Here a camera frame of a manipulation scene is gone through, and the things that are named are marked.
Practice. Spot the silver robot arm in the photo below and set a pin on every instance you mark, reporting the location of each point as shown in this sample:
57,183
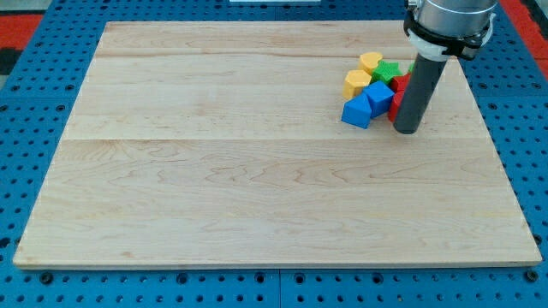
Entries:
440,29

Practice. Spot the light wooden board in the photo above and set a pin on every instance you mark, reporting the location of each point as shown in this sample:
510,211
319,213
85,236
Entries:
220,145

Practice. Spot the blue triangle block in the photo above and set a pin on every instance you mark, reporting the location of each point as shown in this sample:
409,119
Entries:
357,111

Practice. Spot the yellow hexagon block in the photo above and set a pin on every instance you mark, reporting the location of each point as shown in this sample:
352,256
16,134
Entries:
354,83

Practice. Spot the blue cube block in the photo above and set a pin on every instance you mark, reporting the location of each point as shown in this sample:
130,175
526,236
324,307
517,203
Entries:
379,97

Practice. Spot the yellow heart block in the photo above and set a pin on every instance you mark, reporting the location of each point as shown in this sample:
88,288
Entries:
369,61

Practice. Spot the red lower block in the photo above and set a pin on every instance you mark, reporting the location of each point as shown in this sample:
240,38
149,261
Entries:
395,105

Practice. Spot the red block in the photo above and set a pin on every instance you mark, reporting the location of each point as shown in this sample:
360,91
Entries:
400,82
395,105

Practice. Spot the green star block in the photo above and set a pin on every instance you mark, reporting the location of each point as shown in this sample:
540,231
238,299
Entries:
386,72

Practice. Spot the red upper block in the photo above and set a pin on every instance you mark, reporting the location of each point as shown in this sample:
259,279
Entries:
400,82

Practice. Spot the grey cylindrical pointer rod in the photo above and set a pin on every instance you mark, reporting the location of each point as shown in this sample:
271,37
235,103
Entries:
423,81

